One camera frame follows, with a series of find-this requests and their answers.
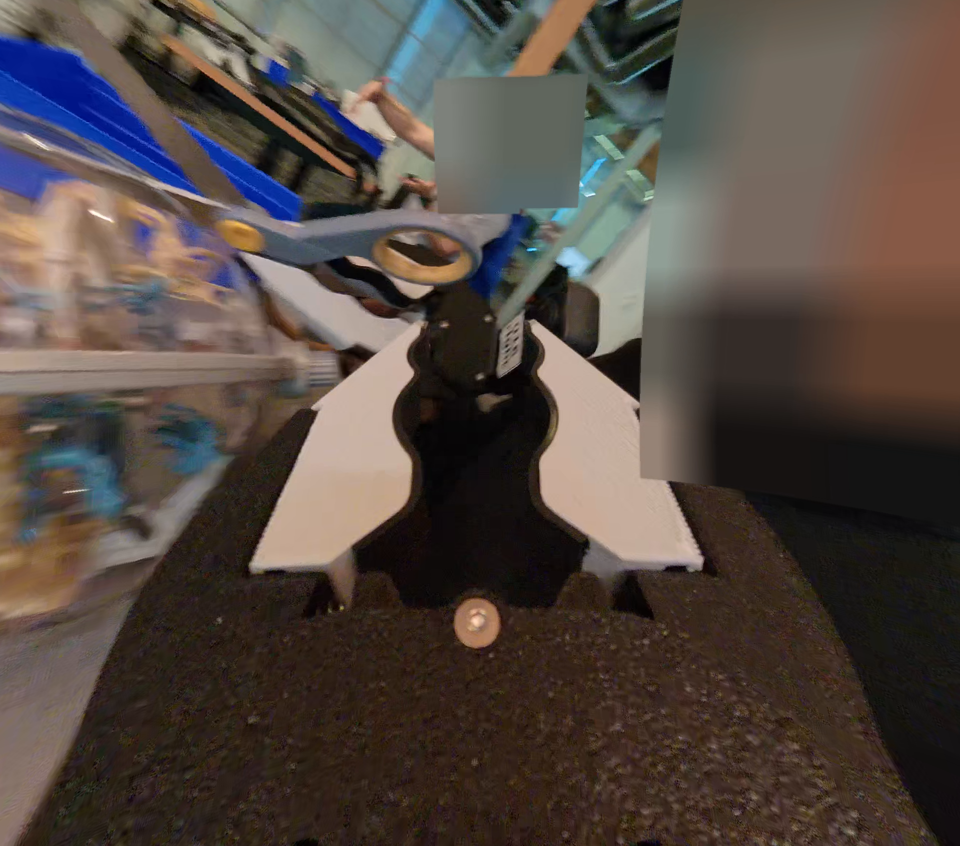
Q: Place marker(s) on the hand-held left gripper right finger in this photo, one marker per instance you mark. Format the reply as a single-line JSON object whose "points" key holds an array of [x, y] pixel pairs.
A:
{"points": [[592, 486]]}

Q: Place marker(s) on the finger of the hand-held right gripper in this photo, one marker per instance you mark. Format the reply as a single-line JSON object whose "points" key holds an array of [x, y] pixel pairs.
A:
{"points": [[330, 313], [409, 294]]}

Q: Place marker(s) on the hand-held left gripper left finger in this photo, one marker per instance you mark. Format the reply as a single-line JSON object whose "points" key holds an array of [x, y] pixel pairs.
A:
{"points": [[337, 486]]}

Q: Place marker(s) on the blue cloth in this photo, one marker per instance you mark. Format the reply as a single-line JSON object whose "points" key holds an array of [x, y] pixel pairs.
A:
{"points": [[502, 253]]}

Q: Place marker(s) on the clear maze puzzle ball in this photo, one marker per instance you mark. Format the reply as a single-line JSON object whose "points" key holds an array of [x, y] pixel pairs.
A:
{"points": [[112, 336]]}

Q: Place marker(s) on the person's black jacket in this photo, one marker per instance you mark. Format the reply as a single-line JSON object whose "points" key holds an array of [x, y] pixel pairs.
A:
{"points": [[862, 636]]}

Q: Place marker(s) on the blue plastic bin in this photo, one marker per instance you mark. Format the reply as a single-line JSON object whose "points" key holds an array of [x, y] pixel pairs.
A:
{"points": [[75, 103]]}

